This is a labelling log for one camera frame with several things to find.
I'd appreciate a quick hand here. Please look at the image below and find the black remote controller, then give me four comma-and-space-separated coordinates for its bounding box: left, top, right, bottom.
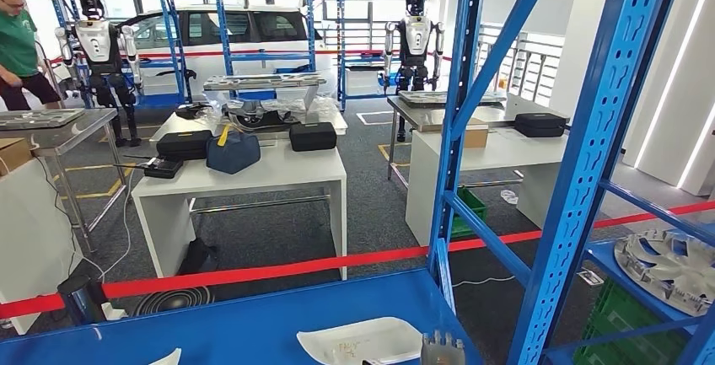
114, 155, 185, 180

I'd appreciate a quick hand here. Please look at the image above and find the silver floor socket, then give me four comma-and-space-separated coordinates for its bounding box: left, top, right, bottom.
577, 269, 605, 288

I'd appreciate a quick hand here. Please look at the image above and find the black barrier post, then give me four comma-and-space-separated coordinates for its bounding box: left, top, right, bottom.
57, 274, 107, 327

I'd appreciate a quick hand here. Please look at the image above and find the round grey metal casting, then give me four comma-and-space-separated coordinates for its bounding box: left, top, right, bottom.
614, 228, 715, 319

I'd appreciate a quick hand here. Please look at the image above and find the navy blue bag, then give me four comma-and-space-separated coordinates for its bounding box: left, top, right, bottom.
205, 126, 262, 175

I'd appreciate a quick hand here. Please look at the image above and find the black cable bundle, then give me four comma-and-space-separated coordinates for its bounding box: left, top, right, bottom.
175, 102, 213, 121

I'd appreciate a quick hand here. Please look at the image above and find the blue steel shelf rack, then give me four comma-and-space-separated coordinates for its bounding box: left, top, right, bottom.
0, 0, 691, 365
541, 0, 715, 365
41, 0, 194, 108
335, 0, 428, 111
209, 0, 318, 101

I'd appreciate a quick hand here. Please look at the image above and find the white curved car part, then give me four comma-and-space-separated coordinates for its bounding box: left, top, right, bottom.
148, 347, 183, 365
296, 316, 424, 365

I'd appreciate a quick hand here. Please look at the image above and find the steel table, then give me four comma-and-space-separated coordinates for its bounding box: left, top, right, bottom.
386, 94, 524, 182
0, 107, 128, 255

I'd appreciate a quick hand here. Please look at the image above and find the cardboard box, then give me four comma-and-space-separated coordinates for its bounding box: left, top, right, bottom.
0, 137, 34, 176
460, 117, 490, 149

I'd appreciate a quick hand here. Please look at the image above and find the person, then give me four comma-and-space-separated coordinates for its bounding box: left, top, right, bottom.
0, 0, 62, 112

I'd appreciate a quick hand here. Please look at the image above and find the red barrier tape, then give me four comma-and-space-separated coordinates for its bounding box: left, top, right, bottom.
0, 200, 715, 322

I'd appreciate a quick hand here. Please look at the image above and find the clear plastic wrap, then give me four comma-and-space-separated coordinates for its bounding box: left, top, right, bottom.
223, 95, 345, 132

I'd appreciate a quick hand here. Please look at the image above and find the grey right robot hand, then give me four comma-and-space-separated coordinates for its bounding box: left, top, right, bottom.
420, 330, 465, 365

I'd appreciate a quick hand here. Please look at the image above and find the green plastic crate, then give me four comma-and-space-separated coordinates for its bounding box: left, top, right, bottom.
449, 186, 488, 241
572, 278, 691, 365

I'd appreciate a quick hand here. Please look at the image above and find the silver black humanoid robot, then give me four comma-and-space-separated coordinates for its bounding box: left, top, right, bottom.
54, 0, 143, 148
381, 0, 446, 143

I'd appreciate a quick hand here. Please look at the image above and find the white railing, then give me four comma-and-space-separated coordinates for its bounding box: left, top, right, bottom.
475, 21, 565, 108

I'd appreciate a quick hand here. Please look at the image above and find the black hard case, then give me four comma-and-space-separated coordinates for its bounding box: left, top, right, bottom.
156, 130, 214, 161
288, 122, 338, 153
513, 112, 568, 139

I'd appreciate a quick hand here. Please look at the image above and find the white cabinet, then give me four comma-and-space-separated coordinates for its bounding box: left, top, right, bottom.
0, 158, 85, 336

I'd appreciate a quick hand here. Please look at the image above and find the white car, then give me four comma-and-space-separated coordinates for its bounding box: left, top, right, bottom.
117, 0, 370, 101

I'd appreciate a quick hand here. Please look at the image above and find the white floor cable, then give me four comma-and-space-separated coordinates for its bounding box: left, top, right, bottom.
451, 275, 517, 290

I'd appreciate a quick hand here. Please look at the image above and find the white table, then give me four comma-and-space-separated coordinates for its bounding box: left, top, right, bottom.
150, 106, 348, 143
405, 125, 571, 247
131, 133, 348, 281

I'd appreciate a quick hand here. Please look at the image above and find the black ribbed round disc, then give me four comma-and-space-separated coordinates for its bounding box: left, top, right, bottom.
132, 286, 216, 319

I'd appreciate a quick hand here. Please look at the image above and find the black soft bag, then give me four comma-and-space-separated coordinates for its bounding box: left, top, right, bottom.
177, 238, 220, 277

